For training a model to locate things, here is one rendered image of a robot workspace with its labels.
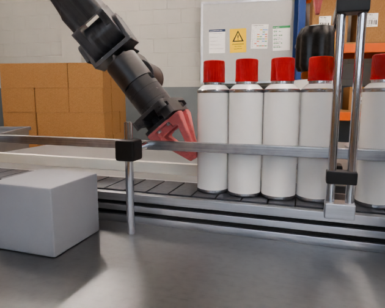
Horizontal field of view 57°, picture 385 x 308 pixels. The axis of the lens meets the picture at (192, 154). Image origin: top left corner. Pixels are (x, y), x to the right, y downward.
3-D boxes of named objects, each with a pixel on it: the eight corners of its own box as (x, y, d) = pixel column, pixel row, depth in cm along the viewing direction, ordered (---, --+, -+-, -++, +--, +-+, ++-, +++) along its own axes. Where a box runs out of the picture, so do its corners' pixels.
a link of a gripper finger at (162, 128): (217, 142, 60) (184, 99, 61) (206, 148, 54) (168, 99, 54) (188, 165, 63) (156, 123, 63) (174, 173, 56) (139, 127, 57)
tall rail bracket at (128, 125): (156, 222, 57) (154, 119, 55) (135, 238, 50) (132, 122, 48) (138, 219, 58) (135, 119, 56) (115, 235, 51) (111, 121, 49)
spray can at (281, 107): (295, 193, 56) (301, 59, 53) (295, 201, 51) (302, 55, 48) (261, 190, 57) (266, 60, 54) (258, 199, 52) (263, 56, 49)
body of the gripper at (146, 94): (189, 105, 62) (164, 73, 62) (167, 107, 52) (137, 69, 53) (163, 128, 64) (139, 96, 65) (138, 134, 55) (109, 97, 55)
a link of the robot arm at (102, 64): (73, 44, 59) (111, 10, 57) (105, 56, 70) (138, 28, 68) (113, 102, 58) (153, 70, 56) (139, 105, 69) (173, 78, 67)
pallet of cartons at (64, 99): (132, 179, 455) (129, 69, 434) (112, 197, 373) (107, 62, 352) (43, 178, 465) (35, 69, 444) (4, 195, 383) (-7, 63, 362)
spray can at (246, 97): (264, 191, 57) (268, 60, 54) (256, 199, 52) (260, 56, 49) (233, 187, 59) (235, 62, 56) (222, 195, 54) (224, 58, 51)
